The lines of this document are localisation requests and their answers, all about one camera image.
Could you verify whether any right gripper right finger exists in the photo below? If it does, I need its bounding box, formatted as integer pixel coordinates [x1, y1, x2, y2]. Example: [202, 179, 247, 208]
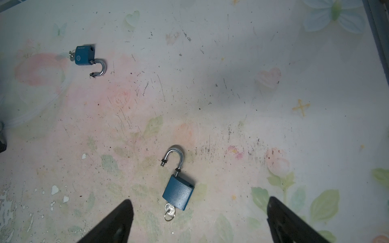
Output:
[267, 196, 328, 243]

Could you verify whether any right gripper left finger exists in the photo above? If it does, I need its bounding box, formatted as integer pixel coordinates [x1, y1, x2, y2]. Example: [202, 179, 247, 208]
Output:
[79, 199, 134, 243]

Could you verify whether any blue padlock right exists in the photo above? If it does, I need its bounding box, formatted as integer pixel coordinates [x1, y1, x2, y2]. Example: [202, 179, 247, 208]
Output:
[161, 147, 194, 222]

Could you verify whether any blue padlock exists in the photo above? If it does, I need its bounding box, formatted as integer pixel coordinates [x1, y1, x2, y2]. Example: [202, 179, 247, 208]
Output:
[68, 45, 106, 78]
[161, 147, 194, 222]

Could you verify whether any blue padlock far centre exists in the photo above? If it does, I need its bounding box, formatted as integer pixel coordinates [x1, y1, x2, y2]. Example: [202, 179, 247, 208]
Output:
[68, 45, 106, 78]

